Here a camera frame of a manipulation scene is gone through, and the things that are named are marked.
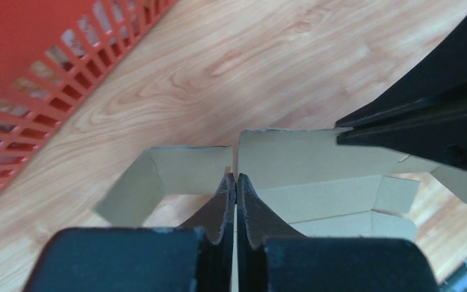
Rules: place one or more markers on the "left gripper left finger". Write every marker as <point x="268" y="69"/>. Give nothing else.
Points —
<point x="195" y="256"/>

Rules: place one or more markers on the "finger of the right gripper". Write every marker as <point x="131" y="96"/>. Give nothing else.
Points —
<point x="444" y="68"/>
<point x="437" y="132"/>

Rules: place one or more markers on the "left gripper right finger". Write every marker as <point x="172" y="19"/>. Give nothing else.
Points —
<point x="273" y="256"/>

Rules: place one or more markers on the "red plastic shopping basket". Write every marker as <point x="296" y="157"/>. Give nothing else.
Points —
<point x="53" y="55"/>

